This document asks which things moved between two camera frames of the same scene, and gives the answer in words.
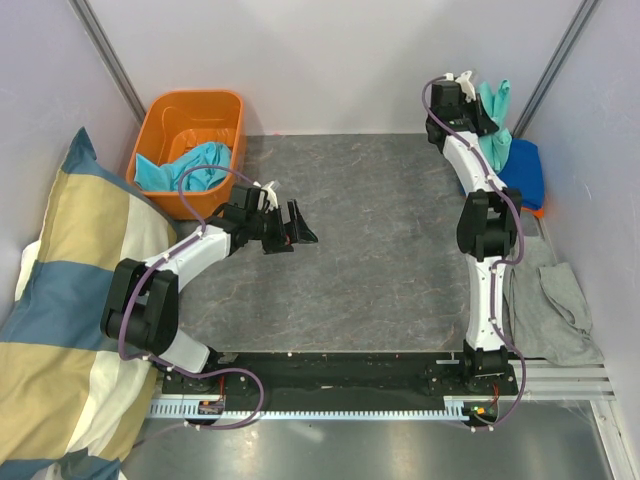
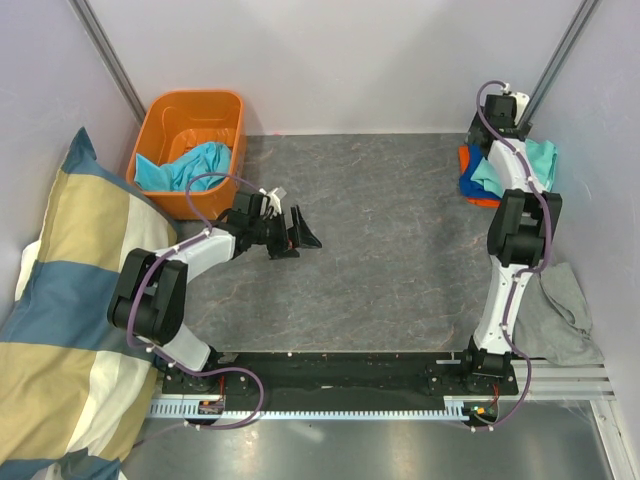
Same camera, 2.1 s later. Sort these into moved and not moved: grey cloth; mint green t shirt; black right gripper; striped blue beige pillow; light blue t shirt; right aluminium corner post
Moved: mint green t shirt; black right gripper
Not moved: striped blue beige pillow; light blue t shirt; right aluminium corner post; grey cloth
